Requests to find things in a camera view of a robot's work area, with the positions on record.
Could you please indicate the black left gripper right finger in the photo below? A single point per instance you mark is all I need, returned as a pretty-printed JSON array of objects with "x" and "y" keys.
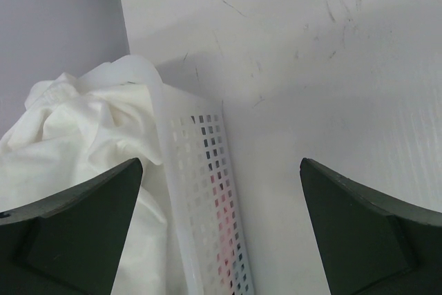
[{"x": 370, "y": 242}]

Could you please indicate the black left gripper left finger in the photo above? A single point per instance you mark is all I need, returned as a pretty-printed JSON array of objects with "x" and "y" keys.
[{"x": 70, "y": 242}]

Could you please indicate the pink t-shirt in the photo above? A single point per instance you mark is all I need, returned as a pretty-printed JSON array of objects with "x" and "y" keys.
[{"x": 224, "y": 223}]

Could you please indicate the white daisy print t-shirt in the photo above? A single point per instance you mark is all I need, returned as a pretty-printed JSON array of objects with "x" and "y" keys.
[{"x": 71, "y": 132}]

